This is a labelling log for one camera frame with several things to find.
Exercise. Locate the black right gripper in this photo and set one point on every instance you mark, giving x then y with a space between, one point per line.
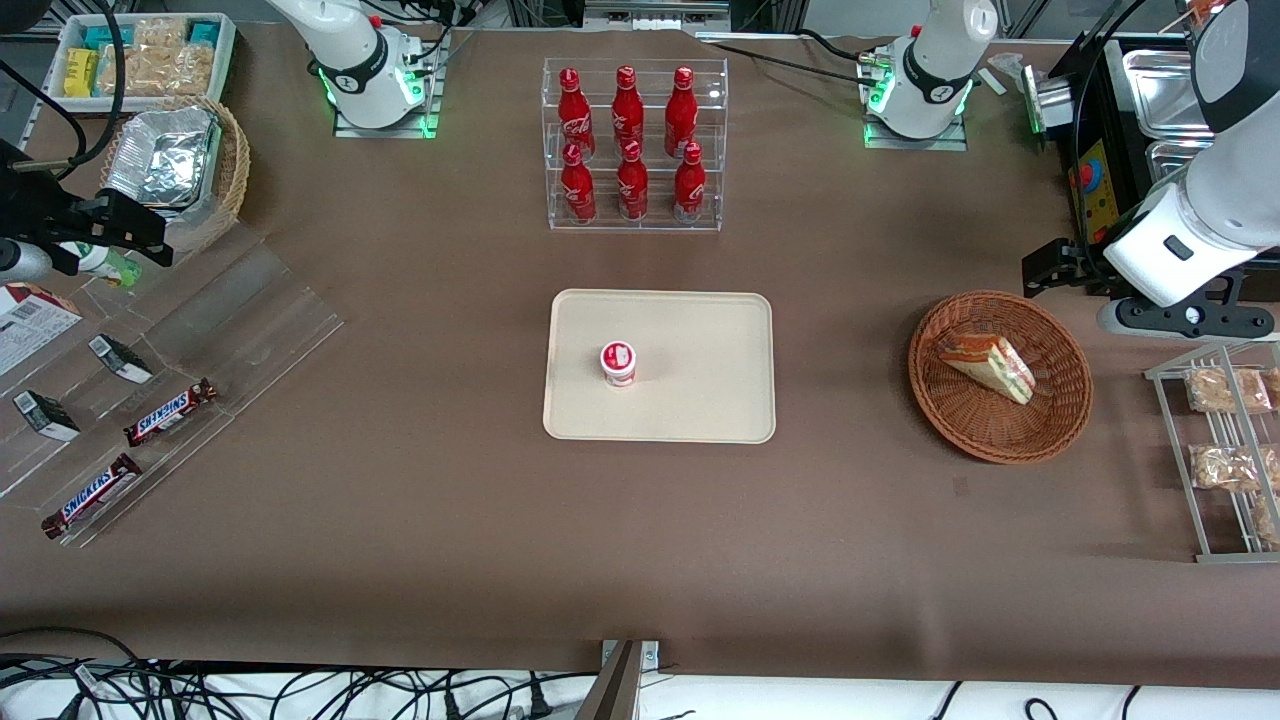
38 212

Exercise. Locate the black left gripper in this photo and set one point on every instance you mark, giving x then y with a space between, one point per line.
1081 266

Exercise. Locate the triangle sandwich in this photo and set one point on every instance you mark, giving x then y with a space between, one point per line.
990 365

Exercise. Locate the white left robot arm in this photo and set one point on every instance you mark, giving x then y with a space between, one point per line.
1200 220

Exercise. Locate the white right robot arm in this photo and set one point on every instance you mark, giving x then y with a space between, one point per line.
350 60

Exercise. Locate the steel warmer tray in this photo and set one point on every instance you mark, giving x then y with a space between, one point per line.
1165 162
1160 90

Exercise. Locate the tan wicker basket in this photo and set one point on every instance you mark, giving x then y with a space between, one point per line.
235 165

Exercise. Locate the round brown wicker basket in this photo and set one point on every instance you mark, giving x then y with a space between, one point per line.
1000 430

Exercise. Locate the beige plastic tray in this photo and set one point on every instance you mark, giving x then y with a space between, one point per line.
700 370

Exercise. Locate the green white small bottle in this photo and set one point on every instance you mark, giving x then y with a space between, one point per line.
110 268

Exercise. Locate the silver foil container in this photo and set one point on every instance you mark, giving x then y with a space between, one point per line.
160 155

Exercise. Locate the red white carton box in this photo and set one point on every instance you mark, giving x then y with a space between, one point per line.
30 330

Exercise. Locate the small black white box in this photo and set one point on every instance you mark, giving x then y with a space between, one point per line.
45 415
120 358

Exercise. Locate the bagged brown pastry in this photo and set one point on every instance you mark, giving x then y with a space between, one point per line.
1222 468
1225 390
1268 520

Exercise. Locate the yellow snack pack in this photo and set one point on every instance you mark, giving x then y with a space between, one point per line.
80 72

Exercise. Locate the clear acrylic tiered stand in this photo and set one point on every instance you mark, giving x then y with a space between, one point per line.
250 320

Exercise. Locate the black food warmer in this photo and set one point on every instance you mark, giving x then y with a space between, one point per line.
1105 100

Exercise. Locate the bagged rice crackers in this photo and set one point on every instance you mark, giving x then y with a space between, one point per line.
160 72
160 33

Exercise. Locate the brown snickers bar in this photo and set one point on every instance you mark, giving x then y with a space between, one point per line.
92 496
170 412

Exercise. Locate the teal snack pack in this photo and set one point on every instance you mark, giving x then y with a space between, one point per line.
203 32
105 37

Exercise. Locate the white plastic bin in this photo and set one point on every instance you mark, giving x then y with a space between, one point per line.
228 55

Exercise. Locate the crumpled clear plastic wrap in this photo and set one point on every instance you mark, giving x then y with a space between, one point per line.
1012 72

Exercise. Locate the red sausage skewer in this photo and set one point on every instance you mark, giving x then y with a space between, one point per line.
1200 8

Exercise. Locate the brown table cloth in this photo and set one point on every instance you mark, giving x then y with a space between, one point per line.
400 560

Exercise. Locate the red cola bottle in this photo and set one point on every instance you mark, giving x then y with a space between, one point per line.
577 190
627 110
573 110
681 110
689 190
632 188

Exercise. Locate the clear acrylic bottle rack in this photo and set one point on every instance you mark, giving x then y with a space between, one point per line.
650 215

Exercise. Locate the red white yogurt cup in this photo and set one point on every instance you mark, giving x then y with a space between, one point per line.
618 362

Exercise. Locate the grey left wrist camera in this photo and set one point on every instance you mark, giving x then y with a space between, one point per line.
1150 318

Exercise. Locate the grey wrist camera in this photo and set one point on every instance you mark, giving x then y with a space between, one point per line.
1150 318
20 262

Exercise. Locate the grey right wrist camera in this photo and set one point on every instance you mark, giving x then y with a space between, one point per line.
20 262

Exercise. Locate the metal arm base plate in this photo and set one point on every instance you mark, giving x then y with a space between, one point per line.
915 143
385 132

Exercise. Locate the grey metal post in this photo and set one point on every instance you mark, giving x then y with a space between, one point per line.
615 690

